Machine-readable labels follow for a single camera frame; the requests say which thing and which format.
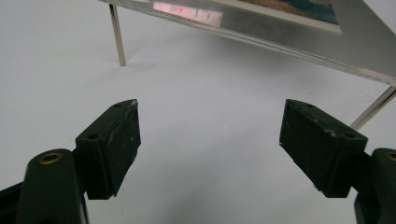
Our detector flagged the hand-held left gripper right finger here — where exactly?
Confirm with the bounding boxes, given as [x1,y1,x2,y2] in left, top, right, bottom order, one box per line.
[278,98,369,199]

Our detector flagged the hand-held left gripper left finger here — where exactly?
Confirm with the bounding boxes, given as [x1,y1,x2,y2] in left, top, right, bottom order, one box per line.
[75,98,142,201]

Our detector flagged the clear acrylic photo frame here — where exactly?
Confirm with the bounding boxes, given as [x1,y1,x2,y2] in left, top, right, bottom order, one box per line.
[99,0,396,87]

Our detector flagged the metal frame leg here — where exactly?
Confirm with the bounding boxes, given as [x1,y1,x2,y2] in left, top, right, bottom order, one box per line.
[349,86,396,132]
[108,3,127,67]

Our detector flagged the colourful painted picture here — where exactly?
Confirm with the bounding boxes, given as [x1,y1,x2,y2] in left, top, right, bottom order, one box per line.
[214,0,343,34]

